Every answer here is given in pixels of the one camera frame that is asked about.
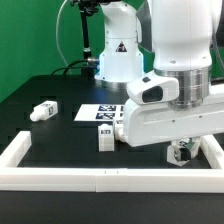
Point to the white sheet with markers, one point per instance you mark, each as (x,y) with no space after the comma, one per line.
(99,112)

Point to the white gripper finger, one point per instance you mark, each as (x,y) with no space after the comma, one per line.
(193,147)
(174,154)

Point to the black camera stand pole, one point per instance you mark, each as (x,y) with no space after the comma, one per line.
(87,8)

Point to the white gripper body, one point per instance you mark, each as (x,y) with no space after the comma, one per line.
(155,123)

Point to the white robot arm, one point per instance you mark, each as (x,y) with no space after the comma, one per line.
(161,52)

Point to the white U-shaped fence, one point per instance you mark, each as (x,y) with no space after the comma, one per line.
(14,178)

